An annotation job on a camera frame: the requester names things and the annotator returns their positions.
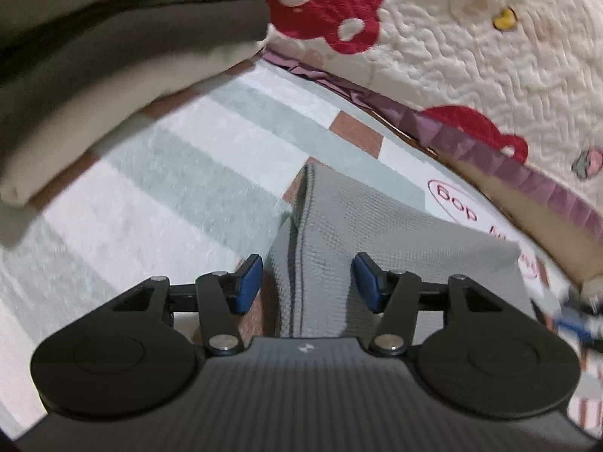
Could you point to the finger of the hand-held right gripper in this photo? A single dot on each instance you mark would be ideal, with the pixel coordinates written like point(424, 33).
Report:
point(572, 324)

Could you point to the white bear print quilt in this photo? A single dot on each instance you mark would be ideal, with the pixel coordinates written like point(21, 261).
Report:
point(471, 56)

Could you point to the grey printed shirt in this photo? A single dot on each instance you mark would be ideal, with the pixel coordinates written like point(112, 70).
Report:
point(377, 245)

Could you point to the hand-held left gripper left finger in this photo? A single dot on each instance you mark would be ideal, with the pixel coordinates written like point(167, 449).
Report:
point(247, 285)

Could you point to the cream bed base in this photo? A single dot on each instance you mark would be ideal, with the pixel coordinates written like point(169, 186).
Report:
point(541, 226)

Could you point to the stack of folded clothes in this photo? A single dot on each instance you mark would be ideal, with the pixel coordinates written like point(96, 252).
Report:
point(94, 56)

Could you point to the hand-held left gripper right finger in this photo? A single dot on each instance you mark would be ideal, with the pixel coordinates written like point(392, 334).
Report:
point(370, 285)

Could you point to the checked floor mat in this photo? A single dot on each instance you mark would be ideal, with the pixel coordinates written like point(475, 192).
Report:
point(165, 174)

